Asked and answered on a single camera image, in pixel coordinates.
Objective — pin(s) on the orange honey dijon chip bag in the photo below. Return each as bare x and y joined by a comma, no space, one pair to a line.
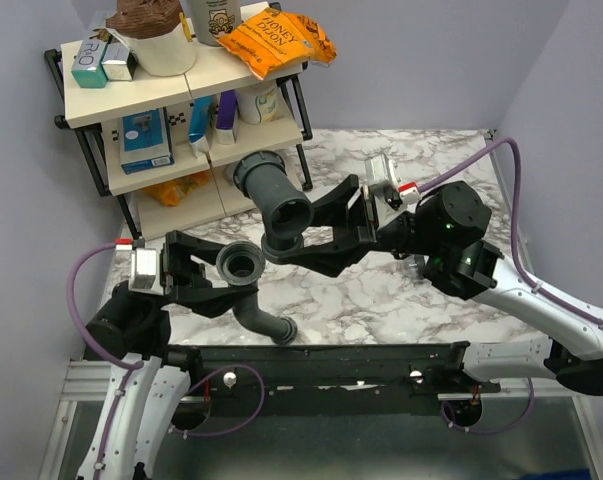
274,40

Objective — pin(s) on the grey tee pipe fitting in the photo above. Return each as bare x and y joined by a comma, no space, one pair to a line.
286,211

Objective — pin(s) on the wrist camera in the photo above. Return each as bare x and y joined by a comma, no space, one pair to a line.
144,270
381,176

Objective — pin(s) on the grey white item lower shelf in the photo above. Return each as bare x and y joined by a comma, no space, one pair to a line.
229,173

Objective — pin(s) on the purple white tube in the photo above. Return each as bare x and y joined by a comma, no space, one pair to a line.
227,114

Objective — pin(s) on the silver white box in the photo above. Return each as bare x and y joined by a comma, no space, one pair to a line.
119,63

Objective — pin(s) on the orange snack bag lower shelf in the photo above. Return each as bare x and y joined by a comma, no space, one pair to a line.
171,192

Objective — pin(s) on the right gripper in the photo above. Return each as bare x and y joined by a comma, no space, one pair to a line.
363,224

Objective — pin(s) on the teal white box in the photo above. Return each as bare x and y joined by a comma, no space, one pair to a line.
87,69

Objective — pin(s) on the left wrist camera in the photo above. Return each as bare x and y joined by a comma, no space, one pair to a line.
144,270

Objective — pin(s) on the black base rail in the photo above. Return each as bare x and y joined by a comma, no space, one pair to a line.
321,380

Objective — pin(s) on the beige black shelf rack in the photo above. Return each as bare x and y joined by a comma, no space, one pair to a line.
93,116

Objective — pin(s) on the white yellow cup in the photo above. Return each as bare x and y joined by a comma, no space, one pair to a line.
258,104

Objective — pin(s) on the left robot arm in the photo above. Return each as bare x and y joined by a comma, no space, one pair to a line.
144,390

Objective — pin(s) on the white skull cup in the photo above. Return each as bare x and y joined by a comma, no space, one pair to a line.
213,19

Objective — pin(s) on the blue razor box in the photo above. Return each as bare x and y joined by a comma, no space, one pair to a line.
145,141

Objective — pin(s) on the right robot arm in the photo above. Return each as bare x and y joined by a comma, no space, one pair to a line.
447,227

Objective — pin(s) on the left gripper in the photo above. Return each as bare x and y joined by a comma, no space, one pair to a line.
180,273

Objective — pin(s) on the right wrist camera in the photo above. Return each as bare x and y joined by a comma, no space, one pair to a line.
381,176

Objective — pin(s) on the blue white tube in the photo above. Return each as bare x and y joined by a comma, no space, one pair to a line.
199,128

